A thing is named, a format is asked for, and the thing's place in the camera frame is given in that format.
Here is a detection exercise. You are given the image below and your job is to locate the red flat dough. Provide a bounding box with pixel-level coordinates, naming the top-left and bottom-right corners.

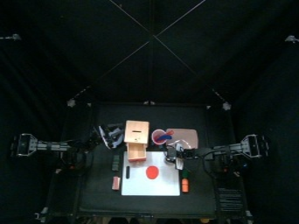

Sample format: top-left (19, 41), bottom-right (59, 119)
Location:
top-left (145, 165), bottom-right (161, 180)

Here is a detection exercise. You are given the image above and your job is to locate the light wooden drawer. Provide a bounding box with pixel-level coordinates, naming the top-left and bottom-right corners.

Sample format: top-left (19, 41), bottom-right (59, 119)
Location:
top-left (126, 143), bottom-right (149, 163)

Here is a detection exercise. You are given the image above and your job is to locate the dark green toy block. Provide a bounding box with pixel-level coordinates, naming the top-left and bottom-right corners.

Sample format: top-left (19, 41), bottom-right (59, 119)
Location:
top-left (111, 154), bottom-right (122, 172)

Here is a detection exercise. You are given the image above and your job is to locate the blue toy utensil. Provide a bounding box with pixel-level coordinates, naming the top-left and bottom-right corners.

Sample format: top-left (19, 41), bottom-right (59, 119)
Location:
top-left (161, 129), bottom-right (175, 140)

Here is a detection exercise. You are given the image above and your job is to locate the pink toy block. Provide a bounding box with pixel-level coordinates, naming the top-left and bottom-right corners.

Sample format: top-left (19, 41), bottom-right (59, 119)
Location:
top-left (111, 176), bottom-right (122, 192)

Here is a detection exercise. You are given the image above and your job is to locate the white cutting board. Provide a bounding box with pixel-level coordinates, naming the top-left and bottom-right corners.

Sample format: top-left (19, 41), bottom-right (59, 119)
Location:
top-left (121, 150), bottom-right (183, 197)

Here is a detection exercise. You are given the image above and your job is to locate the orange toy piece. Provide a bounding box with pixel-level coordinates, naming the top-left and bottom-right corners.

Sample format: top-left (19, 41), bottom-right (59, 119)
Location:
top-left (182, 178), bottom-right (191, 193)

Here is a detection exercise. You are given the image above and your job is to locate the white text label sticker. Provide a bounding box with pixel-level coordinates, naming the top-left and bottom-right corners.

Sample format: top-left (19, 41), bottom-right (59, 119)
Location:
top-left (217, 186), bottom-right (245, 214)

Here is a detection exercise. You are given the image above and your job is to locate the pink cutting board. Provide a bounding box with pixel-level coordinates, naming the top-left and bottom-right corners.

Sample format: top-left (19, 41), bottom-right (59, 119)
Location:
top-left (165, 128), bottom-right (201, 151)

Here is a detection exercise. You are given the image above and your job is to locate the pink cup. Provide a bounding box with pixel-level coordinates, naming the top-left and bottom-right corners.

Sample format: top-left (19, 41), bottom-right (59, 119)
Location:
top-left (151, 129), bottom-right (171, 146)

